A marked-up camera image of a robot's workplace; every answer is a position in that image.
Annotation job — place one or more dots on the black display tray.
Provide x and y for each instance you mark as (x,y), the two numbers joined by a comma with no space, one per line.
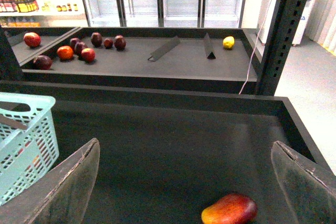
(167,155)
(185,67)

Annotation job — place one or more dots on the light blue plastic basket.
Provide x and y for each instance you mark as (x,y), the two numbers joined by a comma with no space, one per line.
(26,155)

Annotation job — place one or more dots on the red apple far left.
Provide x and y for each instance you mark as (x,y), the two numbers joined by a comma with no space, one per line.
(32,39)

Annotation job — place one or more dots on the red apple centre front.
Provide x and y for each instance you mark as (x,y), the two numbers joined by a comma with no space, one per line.
(88,55)

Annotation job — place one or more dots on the grocery shelf with bottles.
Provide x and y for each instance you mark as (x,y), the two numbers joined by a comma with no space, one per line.
(43,13)

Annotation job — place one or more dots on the dark red apple back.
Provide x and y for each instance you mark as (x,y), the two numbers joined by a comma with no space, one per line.
(96,39)

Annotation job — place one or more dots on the dark red apple right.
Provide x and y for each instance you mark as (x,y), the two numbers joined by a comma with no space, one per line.
(119,42)

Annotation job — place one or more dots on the red yellow mango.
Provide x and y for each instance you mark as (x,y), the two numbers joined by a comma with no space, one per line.
(232,208)

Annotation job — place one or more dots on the small red apple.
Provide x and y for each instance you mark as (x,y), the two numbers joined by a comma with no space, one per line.
(108,43)

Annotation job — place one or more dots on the yellow lemon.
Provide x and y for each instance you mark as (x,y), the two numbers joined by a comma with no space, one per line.
(228,42)

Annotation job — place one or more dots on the dark red apple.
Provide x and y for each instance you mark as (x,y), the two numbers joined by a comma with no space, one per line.
(119,42)
(96,39)
(42,62)

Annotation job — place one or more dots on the dark red apple front left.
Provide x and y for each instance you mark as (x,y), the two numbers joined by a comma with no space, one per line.
(42,62)

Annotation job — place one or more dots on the flat black metal divider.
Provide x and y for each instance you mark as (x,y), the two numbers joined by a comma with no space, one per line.
(165,48)

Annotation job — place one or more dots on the dark plum back left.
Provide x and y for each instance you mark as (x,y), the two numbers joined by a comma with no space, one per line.
(73,42)

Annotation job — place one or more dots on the black lower display tray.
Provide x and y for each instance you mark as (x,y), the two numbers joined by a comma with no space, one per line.
(167,155)

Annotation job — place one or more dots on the black upright shelf post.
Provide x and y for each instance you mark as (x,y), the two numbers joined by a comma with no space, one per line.
(284,23)

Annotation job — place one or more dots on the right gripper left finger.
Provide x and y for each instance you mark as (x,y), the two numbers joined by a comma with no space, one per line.
(62,195)

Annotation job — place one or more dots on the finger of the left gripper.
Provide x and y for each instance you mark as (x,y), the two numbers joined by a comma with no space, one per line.
(12,123)

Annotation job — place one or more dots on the black triangular divider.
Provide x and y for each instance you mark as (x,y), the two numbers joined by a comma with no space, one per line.
(209,53)

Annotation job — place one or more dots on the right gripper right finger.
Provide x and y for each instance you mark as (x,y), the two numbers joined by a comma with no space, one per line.
(309,189)

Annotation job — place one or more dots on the black upper display tray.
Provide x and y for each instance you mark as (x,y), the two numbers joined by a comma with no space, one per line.
(185,67)

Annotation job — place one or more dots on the orange red apple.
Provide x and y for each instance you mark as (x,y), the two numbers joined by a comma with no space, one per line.
(65,53)

